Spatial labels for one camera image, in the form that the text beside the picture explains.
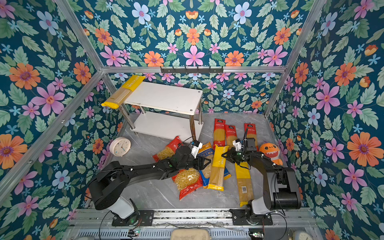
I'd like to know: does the red macaroni bag lower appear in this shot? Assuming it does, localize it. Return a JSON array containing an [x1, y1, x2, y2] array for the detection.
[[172, 169, 203, 201]]

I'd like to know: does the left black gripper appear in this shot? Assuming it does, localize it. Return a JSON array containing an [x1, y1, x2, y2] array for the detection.
[[178, 153, 214, 170]]

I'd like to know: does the red spaghetti pack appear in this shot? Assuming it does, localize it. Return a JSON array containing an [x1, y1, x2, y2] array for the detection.
[[244, 123, 259, 150], [225, 125, 238, 149], [213, 119, 226, 150]]

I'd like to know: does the red spaghetti pack right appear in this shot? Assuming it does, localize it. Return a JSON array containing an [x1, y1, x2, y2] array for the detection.
[[244, 123, 259, 150]]

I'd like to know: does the black hook rail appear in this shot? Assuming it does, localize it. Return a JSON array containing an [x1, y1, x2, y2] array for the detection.
[[160, 67, 224, 74]]

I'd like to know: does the beige box at bottom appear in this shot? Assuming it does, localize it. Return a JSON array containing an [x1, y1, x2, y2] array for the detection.
[[170, 229, 211, 240]]

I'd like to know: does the round cream alarm clock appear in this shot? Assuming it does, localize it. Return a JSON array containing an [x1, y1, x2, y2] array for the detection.
[[109, 137, 132, 157]]

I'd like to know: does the red spaghetti pack middle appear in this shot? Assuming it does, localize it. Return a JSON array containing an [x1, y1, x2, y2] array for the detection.
[[225, 125, 238, 149]]

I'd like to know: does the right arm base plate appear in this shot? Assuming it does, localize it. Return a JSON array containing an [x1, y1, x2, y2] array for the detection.
[[229, 209, 273, 226]]

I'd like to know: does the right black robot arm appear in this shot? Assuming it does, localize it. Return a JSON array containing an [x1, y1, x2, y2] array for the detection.
[[222, 139, 302, 225]]

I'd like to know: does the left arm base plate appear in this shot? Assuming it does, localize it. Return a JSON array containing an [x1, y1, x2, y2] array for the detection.
[[112, 210, 155, 227]]

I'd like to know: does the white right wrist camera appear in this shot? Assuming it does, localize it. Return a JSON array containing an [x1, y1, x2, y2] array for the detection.
[[233, 139, 243, 152]]

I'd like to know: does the red macaroni bag upper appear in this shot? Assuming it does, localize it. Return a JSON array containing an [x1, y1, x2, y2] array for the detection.
[[153, 136, 183, 162]]

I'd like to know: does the red macaroni bag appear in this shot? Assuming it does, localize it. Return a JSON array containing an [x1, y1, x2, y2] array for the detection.
[[172, 169, 203, 201], [153, 136, 183, 162]]

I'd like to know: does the orange shark plush toy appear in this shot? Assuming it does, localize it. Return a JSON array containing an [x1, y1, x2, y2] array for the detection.
[[260, 143, 284, 166]]

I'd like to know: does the yellow spaghetti bag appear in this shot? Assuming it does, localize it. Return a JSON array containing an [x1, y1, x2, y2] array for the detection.
[[101, 75, 145, 109], [208, 145, 229, 192], [235, 162, 254, 207]]

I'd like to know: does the white two-tier shelf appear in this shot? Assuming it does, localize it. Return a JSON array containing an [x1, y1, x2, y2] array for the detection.
[[125, 82, 204, 142]]

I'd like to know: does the red spaghetti pack left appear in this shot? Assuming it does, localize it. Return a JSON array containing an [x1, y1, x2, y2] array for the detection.
[[213, 119, 226, 150]]

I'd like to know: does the blue orecchiette pasta bag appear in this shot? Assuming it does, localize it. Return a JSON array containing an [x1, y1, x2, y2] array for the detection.
[[197, 143, 215, 189]]

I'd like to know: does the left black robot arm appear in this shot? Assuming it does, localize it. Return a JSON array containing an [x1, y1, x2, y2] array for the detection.
[[89, 146, 212, 220]]

